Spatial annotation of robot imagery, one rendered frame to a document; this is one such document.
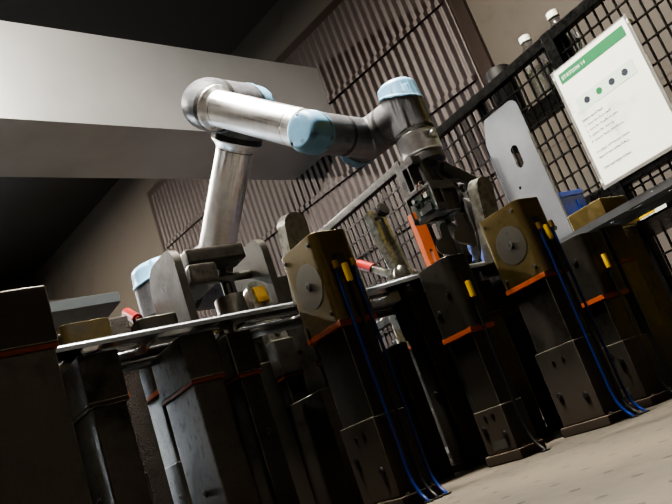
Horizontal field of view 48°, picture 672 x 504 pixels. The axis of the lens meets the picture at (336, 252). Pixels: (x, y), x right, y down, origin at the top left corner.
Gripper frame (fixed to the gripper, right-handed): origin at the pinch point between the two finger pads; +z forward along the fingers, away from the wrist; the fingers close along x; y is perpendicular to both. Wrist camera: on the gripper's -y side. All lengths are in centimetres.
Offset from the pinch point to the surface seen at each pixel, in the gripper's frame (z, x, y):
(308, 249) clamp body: -0.9, 15.4, 43.5
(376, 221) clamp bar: -17.0, -21.0, 0.0
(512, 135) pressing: -24.8, -2.4, -26.7
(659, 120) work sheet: -19, 12, -54
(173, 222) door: -179, -400, -138
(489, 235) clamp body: 0.4, 12.7, 8.5
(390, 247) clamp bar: -10.8, -20.0, -0.2
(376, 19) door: -186, -165, -175
